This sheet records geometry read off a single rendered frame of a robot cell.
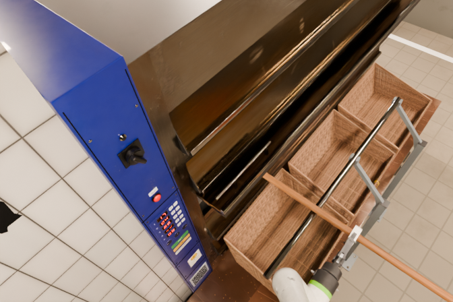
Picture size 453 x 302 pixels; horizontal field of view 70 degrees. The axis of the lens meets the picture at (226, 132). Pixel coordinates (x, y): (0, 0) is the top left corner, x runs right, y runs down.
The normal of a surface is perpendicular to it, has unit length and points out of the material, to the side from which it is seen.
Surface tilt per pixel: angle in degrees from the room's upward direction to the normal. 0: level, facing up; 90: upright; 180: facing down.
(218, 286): 0
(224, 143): 70
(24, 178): 90
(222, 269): 0
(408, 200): 0
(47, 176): 90
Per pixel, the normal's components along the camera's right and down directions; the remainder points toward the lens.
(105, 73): 0.75, 0.49
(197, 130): 0.68, 0.25
